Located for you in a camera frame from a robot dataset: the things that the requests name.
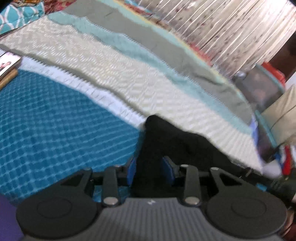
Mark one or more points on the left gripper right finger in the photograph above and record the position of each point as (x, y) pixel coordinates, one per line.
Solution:
(230, 191)

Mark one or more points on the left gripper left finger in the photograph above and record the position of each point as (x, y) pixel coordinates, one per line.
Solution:
(110, 179)

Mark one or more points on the black pants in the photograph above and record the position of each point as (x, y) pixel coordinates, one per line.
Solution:
(162, 139)

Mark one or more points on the patterned blue bedspread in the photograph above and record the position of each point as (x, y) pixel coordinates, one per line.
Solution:
(90, 76)

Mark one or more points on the beige cushion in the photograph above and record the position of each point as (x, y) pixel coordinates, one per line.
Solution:
(280, 118)

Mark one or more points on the floral curtain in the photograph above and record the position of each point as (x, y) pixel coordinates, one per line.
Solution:
(233, 35)

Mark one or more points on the red floral blanket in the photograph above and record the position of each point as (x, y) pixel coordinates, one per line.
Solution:
(49, 5)

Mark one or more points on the teal patterned pillow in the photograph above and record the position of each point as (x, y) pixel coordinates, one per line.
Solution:
(17, 15)

